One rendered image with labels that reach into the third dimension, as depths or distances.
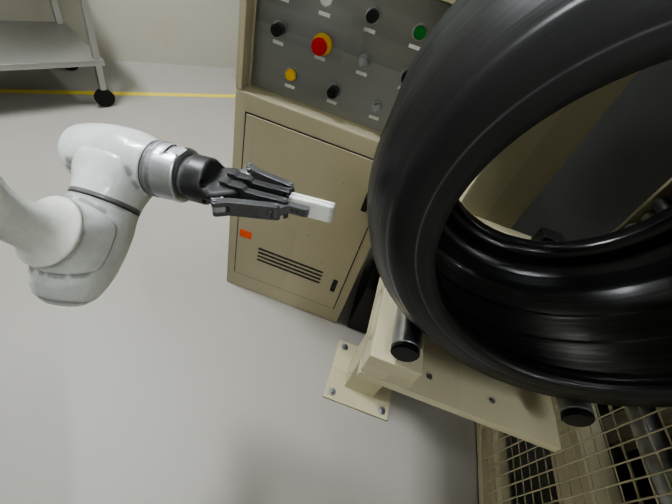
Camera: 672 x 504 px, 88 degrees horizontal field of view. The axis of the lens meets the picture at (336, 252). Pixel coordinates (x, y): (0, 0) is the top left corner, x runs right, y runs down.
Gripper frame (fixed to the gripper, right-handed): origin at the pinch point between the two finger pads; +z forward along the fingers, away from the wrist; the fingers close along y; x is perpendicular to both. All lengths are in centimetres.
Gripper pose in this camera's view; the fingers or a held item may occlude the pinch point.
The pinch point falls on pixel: (311, 207)
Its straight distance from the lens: 54.2
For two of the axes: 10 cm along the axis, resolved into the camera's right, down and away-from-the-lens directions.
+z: 9.6, 2.6, -1.1
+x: -1.1, 7.2, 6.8
